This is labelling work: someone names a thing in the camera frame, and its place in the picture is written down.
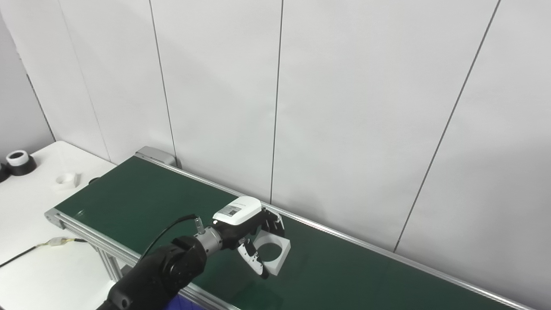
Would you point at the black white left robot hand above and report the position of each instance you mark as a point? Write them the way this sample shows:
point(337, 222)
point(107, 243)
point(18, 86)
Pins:
point(239, 215)

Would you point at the white square part with hole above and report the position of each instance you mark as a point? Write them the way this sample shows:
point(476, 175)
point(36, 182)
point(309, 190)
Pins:
point(282, 258)

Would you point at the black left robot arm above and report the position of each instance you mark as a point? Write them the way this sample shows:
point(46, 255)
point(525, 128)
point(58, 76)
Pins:
point(163, 271)

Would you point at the grey conveyor end housing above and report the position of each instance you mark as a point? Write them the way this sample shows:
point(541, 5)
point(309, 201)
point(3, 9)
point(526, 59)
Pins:
point(155, 155)

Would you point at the blue plastic bin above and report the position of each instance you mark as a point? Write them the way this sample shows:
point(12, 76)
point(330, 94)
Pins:
point(174, 305)

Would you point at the green conveyor belt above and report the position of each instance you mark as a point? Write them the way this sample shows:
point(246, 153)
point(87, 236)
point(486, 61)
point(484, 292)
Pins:
point(344, 267)

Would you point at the aluminium conveyor leg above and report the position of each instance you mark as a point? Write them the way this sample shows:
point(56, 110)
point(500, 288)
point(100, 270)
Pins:
point(111, 267)

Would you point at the small white square part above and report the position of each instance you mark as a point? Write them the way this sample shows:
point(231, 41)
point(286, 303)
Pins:
point(66, 181)

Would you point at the small black knob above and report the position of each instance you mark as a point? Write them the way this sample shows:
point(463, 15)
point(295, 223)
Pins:
point(94, 181)

